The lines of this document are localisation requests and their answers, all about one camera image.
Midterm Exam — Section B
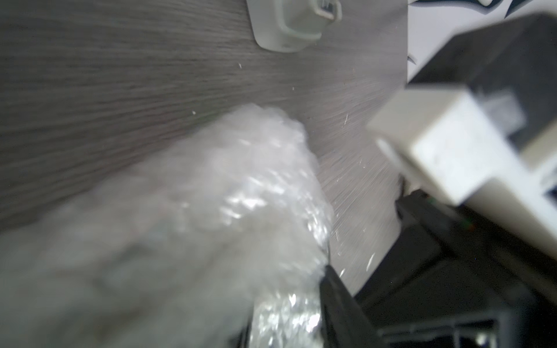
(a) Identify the bubble wrap sheet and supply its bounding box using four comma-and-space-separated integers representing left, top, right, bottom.
1, 104, 334, 347

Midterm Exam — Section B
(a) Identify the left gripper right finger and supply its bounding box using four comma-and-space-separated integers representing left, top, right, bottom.
319, 265, 385, 348

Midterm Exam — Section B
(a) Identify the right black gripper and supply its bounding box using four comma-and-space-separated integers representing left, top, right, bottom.
355, 191, 556, 347

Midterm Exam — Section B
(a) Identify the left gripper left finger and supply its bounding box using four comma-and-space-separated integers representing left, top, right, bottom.
230, 324, 251, 348

